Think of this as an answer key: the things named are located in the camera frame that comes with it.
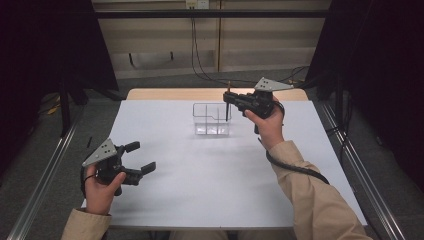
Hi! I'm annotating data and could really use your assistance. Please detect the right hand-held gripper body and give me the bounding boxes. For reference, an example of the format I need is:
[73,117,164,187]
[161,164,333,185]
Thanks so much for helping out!
[233,76,295,135]

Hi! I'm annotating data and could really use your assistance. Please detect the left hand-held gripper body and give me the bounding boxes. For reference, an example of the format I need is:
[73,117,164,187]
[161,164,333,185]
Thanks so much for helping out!
[81,137,144,198]

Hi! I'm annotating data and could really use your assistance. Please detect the clear plastic pen holder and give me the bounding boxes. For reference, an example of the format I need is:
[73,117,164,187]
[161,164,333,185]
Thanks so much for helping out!
[192,102,233,137]

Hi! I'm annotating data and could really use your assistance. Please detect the person's left hand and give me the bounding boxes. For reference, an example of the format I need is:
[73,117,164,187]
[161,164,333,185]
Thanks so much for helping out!
[83,164,128,216]

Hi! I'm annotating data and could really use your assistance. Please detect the person's right hand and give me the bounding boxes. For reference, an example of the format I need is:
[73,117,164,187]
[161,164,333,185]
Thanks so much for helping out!
[243,96,286,151]

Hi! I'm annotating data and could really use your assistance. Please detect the white table mat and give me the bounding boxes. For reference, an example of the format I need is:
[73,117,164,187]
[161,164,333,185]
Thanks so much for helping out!
[81,99,368,231]

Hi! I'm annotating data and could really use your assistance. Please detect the black metal stand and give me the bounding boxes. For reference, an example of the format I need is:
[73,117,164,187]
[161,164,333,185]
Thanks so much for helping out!
[334,73,346,128]
[58,79,73,138]

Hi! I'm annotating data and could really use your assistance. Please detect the black horizontal bar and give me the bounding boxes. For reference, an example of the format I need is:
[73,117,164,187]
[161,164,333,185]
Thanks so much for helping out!
[94,9,334,20]

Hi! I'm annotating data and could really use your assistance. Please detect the black curtain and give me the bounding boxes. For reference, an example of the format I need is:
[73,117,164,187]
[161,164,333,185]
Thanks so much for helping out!
[304,0,424,191]
[0,0,120,178]

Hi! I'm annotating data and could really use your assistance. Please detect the left hand-held gripper black cable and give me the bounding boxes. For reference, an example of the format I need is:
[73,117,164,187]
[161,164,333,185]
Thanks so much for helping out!
[79,165,98,200]

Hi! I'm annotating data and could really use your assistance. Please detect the hand-held gripper black cable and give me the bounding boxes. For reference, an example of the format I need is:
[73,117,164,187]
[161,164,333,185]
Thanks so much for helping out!
[265,99,331,186]
[79,165,98,200]

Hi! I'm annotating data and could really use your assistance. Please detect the black wall cable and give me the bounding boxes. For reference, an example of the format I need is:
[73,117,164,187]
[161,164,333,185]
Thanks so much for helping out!
[189,8,241,88]
[192,16,311,85]

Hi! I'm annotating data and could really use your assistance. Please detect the metal floor rail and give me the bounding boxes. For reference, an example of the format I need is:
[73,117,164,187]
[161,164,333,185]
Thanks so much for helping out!
[6,106,88,240]
[319,101,407,240]

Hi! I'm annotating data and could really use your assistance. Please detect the right hand-held gripper black cable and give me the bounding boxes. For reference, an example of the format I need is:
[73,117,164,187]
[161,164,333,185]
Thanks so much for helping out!
[265,99,331,186]

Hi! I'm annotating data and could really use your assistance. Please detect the white wall outlet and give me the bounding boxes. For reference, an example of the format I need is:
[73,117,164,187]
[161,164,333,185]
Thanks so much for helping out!
[185,0,210,10]

